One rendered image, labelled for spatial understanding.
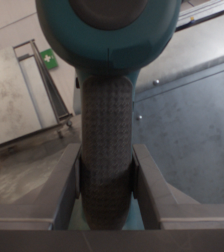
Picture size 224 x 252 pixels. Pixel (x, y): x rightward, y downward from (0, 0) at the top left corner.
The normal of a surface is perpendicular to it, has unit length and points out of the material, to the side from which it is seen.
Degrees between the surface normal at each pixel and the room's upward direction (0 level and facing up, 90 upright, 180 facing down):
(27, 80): 78
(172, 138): 90
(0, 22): 90
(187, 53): 67
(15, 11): 90
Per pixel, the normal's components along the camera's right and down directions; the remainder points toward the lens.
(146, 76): -0.11, -0.12
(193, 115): 0.02, 0.25
